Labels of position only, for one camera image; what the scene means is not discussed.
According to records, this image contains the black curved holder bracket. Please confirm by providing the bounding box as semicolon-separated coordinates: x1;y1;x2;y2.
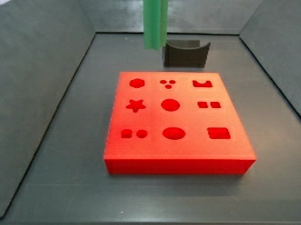
163;40;210;68

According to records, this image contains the green star-shaped peg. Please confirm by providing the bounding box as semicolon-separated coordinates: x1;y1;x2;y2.
143;0;169;49

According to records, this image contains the red shape-sorting block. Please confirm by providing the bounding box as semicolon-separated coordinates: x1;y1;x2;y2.
103;72;257;175

